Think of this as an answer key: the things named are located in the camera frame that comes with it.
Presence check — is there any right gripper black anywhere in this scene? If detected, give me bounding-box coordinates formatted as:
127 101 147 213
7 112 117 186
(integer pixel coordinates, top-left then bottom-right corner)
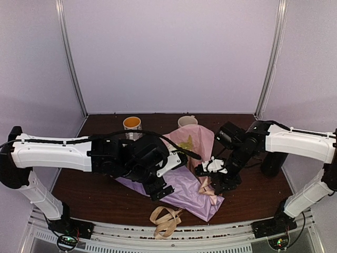
210 143 252 196

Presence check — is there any purple pink flower bouquet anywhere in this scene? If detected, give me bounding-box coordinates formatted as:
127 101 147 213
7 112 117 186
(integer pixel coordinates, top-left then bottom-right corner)
115 124 226 222

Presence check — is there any tan satin ribbon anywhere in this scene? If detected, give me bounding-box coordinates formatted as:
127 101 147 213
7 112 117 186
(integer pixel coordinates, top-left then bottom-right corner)
150 206 183 240

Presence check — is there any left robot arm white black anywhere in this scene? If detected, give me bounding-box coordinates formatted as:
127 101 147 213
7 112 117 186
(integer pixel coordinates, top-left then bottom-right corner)
1 126 187 239

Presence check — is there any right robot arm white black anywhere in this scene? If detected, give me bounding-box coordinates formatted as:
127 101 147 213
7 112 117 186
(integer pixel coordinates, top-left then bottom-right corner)
195 120 336 233

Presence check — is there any black cylindrical vase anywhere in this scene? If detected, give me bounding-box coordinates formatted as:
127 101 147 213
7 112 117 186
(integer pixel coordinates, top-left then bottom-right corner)
260 152 288 177

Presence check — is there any yellow-inside floral mug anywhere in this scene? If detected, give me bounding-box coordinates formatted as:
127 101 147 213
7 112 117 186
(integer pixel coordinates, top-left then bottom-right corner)
123 116 143 141

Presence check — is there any beige floral mug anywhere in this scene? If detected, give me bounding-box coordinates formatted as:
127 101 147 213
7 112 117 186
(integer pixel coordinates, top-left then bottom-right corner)
177 115 199 128

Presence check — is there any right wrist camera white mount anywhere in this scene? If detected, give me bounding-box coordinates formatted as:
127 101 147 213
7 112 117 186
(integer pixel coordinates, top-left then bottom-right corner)
201 156 227 174

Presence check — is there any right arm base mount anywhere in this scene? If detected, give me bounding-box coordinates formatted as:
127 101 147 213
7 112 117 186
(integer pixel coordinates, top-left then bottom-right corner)
252 219 297 251

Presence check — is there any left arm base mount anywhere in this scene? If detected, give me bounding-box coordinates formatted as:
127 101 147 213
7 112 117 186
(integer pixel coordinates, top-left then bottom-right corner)
44 216 94 252

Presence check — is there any right aluminium frame post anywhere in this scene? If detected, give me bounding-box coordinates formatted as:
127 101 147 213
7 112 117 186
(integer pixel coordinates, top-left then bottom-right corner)
254 0 289 120

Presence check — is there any aluminium frame post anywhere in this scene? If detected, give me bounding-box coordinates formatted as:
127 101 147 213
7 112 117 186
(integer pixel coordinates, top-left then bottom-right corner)
55 0 88 118
254 0 289 120

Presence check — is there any left aluminium frame post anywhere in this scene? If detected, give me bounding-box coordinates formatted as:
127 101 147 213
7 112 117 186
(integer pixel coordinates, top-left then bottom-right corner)
55 0 88 118

